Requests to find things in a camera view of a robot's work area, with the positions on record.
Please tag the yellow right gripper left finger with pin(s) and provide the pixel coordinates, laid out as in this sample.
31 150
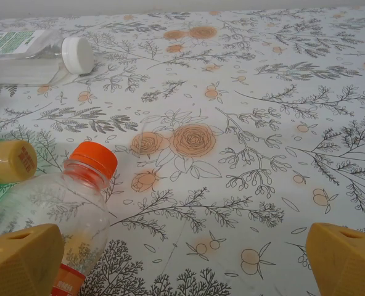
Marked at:
19 265

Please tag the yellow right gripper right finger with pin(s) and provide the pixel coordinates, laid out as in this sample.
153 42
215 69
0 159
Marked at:
346 265

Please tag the clear bottle orange cap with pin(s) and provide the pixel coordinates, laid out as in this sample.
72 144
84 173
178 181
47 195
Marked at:
62 200

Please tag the green bottle yellow cap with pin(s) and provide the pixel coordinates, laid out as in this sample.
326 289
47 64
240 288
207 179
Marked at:
10 160

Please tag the square clear bottle white cap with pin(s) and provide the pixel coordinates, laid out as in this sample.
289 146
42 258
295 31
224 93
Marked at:
31 68

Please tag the floral patterned tablecloth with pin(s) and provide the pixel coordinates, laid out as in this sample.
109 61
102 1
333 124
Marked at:
232 154

